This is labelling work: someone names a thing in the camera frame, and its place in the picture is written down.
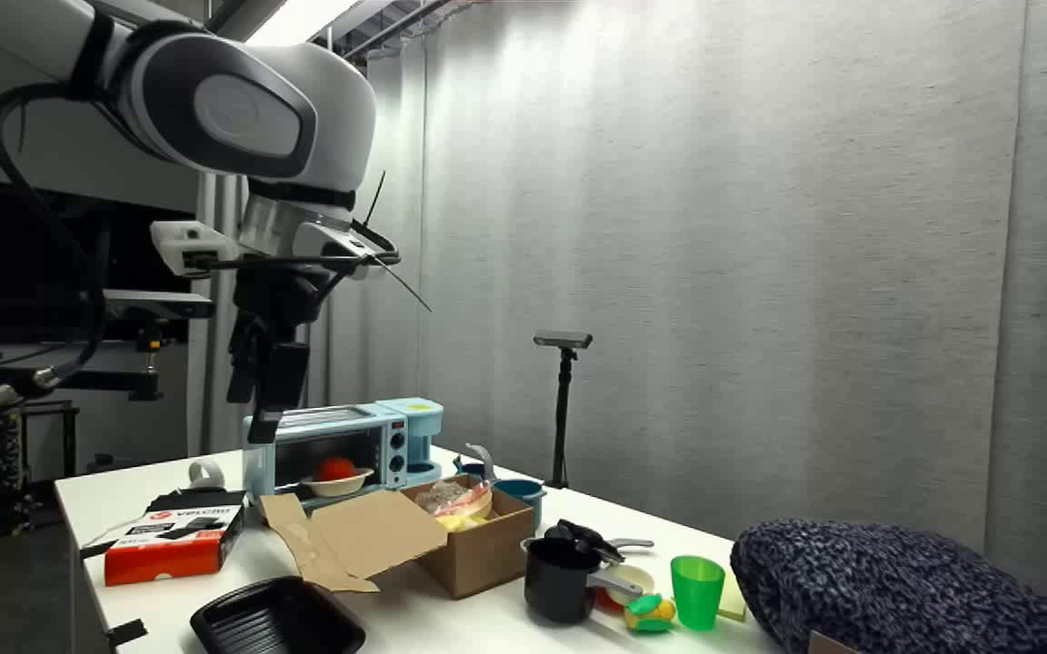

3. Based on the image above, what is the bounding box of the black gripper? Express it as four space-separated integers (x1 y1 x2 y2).
226 258 335 448

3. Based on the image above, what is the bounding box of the brown cardboard box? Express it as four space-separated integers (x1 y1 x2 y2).
258 476 541 598

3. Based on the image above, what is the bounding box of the flat orange box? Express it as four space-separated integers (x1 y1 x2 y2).
103 503 249 590

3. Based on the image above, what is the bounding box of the red toy tomato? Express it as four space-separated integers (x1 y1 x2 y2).
314 453 365 483

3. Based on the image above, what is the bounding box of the small grey white object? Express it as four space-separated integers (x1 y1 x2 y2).
186 459 229 494

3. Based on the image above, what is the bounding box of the small white bowl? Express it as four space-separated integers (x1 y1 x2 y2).
302 467 378 503

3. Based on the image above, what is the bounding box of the light blue toy microwave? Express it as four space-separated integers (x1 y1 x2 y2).
243 397 449 496

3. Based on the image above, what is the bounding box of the clear plastic bag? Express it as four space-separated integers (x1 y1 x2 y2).
406 476 498 534

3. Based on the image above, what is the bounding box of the yellow toy food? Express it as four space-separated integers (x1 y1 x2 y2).
444 504 490 534

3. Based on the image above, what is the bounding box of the black ribbed tray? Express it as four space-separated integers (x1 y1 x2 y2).
191 573 372 654

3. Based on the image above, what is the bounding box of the teal toy pot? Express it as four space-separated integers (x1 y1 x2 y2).
490 476 551 513

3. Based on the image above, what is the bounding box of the small black table clamp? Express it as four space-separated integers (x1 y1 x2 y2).
103 613 153 648

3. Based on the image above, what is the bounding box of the dark equipment rack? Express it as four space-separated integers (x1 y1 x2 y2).
0 397 82 542

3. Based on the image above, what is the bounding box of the black kitchen utensil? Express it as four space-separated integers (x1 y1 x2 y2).
541 517 627 572

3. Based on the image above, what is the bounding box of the black toy pot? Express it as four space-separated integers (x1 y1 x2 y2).
519 534 609 627

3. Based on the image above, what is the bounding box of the ceiling light panel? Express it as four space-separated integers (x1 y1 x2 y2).
243 0 365 50

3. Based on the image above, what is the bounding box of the green and yellow toy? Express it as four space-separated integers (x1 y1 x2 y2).
621 591 679 641

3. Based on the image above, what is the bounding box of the green plastic cup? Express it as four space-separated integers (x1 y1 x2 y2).
669 551 727 635

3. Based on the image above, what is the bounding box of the yellow green cloth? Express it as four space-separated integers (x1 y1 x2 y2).
718 573 754 627

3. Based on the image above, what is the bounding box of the dark blue speckled cushion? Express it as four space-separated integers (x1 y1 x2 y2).
727 518 1047 654

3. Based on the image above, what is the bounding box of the grey bar camera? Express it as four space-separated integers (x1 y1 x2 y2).
103 287 218 323

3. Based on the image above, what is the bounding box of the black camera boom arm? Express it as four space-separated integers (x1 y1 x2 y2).
0 341 171 420

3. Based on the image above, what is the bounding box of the teal kettle with grey handle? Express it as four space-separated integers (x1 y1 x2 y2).
451 441 503 488

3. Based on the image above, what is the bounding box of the black wall monitor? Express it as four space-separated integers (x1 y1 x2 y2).
0 173 200 348

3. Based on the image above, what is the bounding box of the black camera stand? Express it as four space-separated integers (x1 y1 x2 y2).
546 346 583 490

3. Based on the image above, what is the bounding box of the small black camera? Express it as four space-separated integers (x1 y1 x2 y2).
531 328 597 356

